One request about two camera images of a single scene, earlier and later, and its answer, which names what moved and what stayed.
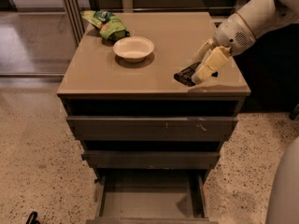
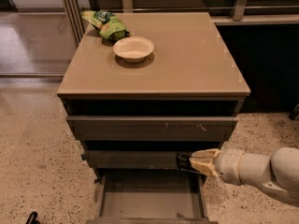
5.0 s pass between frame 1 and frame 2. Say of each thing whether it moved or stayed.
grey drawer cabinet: stayed
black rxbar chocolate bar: moved
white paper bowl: stayed
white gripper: moved
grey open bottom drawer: stayed
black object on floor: stayed
